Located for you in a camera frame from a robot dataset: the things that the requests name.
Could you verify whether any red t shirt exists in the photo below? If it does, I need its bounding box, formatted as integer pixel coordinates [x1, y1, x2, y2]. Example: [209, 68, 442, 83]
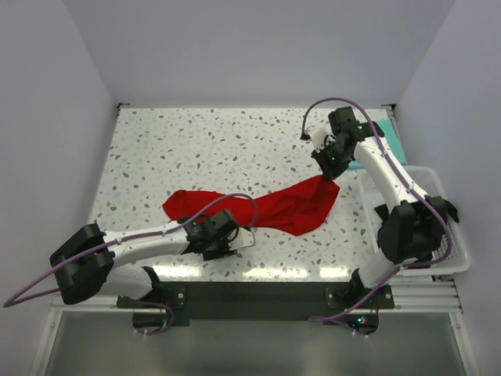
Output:
[162, 175, 341, 236]

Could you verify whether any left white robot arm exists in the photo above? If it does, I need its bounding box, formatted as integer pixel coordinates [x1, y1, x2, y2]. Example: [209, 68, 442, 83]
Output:
[49, 209, 256, 307]

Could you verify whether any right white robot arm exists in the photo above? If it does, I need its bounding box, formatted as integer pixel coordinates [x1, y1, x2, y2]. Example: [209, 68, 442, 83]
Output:
[301, 107, 455, 308]

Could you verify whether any folded teal t shirt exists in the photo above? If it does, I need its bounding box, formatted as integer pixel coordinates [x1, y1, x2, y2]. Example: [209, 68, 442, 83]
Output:
[346, 119, 408, 171]

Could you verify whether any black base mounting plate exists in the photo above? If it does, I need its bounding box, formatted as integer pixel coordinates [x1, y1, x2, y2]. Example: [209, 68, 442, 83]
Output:
[116, 280, 396, 334]

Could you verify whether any black t shirt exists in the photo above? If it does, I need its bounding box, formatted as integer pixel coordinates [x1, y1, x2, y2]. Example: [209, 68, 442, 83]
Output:
[376, 196, 459, 259]

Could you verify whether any white plastic laundry basket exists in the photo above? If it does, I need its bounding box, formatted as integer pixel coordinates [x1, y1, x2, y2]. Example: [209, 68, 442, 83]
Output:
[358, 165, 471, 277]

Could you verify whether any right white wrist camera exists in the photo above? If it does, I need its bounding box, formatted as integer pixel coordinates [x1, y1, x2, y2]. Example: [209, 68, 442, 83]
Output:
[306, 125, 332, 152]

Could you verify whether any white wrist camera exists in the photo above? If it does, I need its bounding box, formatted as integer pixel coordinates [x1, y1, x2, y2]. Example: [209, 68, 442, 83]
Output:
[229, 227, 256, 251]
[306, 125, 332, 152]

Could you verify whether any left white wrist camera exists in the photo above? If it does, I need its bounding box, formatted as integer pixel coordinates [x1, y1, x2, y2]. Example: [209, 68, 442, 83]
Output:
[229, 227, 256, 251]

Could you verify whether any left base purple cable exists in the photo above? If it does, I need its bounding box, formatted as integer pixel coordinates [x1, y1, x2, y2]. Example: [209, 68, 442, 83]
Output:
[132, 301, 177, 336]

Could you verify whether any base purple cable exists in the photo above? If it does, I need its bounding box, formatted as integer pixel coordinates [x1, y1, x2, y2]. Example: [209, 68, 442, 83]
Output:
[308, 269, 404, 334]
[132, 301, 177, 336]

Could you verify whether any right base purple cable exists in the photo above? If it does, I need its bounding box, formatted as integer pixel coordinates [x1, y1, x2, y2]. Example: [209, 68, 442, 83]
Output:
[308, 269, 404, 334]

